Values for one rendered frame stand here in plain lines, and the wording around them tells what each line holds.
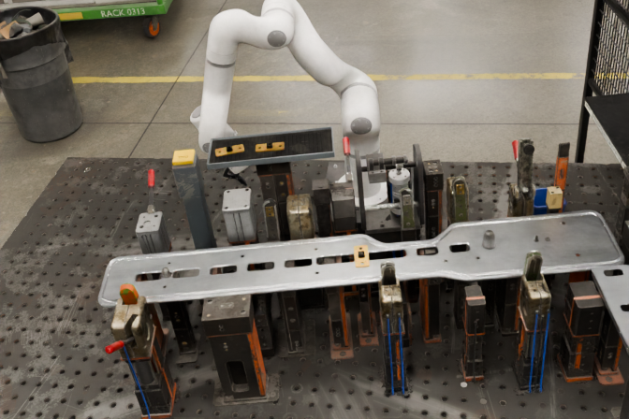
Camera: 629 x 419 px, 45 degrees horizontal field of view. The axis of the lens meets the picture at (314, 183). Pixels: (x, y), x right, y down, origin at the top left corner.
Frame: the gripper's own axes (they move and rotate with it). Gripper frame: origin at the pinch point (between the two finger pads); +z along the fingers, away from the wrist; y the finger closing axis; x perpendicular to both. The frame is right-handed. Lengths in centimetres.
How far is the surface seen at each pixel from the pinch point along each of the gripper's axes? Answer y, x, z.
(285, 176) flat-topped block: -13.4, 32.8, -14.1
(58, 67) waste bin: 90, -215, -2
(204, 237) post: 20.2, 25.1, -7.5
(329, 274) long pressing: -12, 70, -6
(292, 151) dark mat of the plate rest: -19.8, 33.6, -20.6
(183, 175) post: 10.8, 26.0, -30.4
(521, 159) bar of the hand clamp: -71, 63, 4
